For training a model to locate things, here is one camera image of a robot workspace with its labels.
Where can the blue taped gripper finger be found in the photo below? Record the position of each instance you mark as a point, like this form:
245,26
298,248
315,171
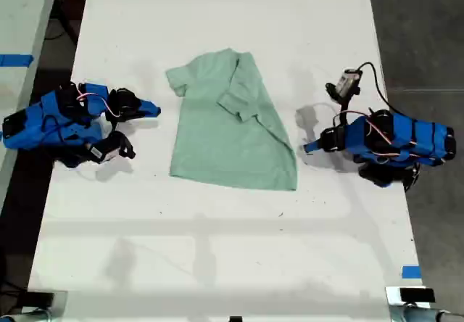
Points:
146,112
314,143
149,105
314,148

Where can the pale green T-shirt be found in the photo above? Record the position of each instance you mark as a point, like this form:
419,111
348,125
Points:
224,130

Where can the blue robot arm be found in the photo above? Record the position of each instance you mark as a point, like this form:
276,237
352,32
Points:
409,137
32,128

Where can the long blue tape strip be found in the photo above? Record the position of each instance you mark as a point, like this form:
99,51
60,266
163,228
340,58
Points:
14,60

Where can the pale side table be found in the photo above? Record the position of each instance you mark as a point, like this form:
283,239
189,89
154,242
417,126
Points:
21,17

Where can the short blue tape strip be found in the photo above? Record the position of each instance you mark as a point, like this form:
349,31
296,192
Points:
411,272

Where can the small black box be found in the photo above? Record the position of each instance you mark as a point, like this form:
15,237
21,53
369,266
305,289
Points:
417,294
39,299

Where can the small black clip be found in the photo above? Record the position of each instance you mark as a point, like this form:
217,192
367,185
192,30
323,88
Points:
235,319

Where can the grey metal pipe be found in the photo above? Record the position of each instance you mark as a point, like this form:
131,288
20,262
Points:
424,314
25,316

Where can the black camera stalk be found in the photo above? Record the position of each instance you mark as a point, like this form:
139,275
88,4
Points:
344,101
121,142

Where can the black camera box white label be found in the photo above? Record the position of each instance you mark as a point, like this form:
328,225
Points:
98,152

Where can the silver black camera box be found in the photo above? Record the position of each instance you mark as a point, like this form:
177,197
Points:
347,82

